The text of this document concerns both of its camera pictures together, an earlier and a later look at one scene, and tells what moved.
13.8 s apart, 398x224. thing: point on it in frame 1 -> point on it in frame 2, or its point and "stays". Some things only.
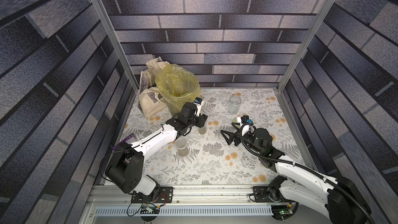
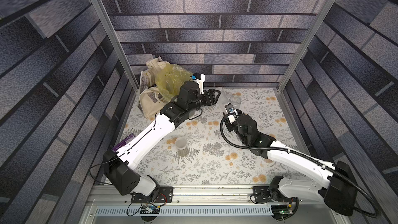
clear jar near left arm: [181, 144] stays
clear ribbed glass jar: [234, 105] stays
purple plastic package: [125, 139] stays
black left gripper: [202, 120] -> [210, 97]
